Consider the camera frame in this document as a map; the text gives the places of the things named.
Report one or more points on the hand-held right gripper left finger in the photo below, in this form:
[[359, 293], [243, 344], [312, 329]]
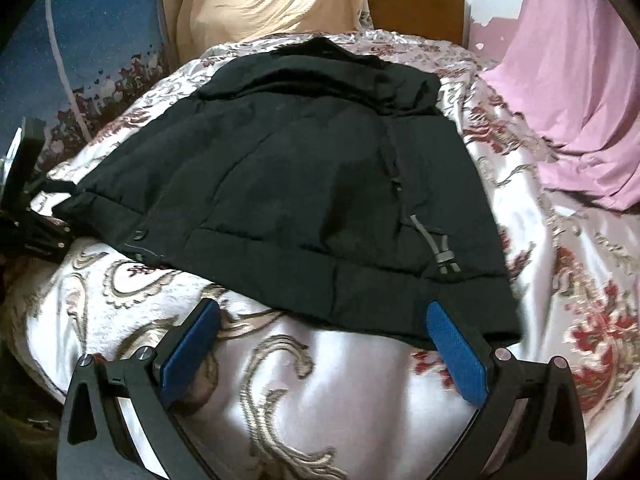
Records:
[[190, 350]]

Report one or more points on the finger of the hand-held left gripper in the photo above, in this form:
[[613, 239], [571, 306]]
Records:
[[45, 232]]

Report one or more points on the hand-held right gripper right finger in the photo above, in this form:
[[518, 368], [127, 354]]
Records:
[[457, 355]]

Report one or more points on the black padded jacket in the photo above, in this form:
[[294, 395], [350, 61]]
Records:
[[300, 185]]

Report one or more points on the floral satin bedspread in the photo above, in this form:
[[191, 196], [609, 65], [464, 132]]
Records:
[[325, 400]]

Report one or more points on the blue printed wardrobe cover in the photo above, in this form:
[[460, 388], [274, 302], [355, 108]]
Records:
[[110, 25]]

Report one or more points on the beige draped cloth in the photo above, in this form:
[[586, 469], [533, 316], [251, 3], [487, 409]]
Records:
[[265, 5]]

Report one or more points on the pink draped cloth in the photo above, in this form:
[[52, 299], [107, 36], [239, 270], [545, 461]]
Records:
[[575, 85]]

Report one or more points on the brown wooden headboard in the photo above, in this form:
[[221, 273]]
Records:
[[415, 7]]

